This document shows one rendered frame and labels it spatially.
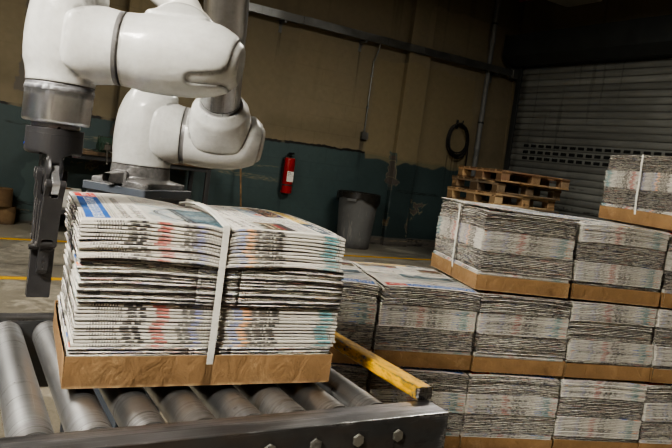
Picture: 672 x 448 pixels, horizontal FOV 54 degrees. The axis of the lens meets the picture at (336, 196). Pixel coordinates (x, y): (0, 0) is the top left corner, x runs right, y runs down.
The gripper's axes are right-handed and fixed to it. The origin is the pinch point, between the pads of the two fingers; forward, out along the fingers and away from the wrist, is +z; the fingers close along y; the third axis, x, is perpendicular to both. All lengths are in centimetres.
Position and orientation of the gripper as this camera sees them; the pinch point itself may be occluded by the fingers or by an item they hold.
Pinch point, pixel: (39, 271)
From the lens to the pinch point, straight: 101.4
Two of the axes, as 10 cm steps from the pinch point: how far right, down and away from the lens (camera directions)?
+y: -5.0, -1.1, 8.6
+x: -8.5, -0.9, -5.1
